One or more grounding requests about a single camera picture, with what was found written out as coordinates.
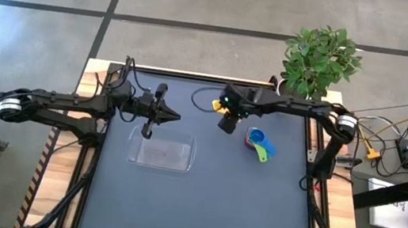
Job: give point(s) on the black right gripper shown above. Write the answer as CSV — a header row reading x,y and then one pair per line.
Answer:
x,y
244,97

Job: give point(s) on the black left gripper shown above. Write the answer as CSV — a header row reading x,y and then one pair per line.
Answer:
x,y
145,107

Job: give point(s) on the small blue measuring cup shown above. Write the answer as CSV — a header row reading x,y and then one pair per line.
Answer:
x,y
257,136

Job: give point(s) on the green measuring cup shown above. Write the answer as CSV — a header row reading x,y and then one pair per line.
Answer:
x,y
262,156

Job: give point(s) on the teal measuring cup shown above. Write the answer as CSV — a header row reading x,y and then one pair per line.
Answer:
x,y
273,152

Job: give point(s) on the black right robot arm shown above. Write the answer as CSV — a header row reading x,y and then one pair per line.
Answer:
x,y
297,105

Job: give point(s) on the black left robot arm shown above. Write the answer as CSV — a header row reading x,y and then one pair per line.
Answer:
x,y
70,101

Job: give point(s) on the clear plastic basket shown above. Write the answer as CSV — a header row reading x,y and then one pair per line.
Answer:
x,y
160,152

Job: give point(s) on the black table clamp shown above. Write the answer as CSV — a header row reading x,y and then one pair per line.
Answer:
x,y
347,161
128,59
272,80

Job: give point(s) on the white ribbed plant pot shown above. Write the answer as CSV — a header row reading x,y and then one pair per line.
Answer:
x,y
281,88

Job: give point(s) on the green leafy plant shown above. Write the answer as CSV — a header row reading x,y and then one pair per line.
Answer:
x,y
315,61

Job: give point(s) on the black power strip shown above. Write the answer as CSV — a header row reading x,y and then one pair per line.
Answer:
x,y
406,154

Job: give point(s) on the white paper box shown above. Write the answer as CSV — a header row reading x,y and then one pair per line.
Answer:
x,y
389,216

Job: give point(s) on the black metal table frame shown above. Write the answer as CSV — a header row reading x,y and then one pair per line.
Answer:
x,y
193,77

